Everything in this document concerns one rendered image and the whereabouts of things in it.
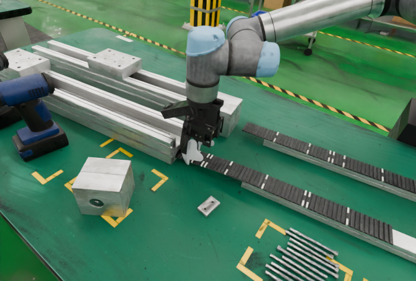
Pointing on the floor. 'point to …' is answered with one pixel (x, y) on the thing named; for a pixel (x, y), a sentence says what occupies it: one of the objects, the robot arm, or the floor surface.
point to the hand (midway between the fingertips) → (190, 153)
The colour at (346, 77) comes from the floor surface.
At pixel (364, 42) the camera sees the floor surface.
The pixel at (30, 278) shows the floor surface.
